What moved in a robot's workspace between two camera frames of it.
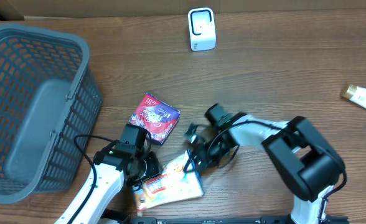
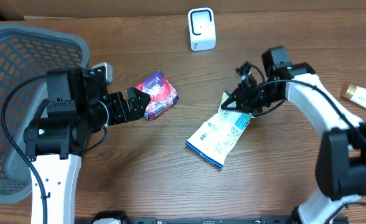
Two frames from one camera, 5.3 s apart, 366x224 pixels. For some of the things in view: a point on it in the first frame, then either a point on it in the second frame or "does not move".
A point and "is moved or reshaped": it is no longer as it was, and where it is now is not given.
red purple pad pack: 157,117 to 163,96
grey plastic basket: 41,101 does not move
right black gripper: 203,161 to 238,94
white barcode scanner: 201,29 does not move
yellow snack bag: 178,180 is moved or reshaped
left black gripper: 156,169 to 123,114
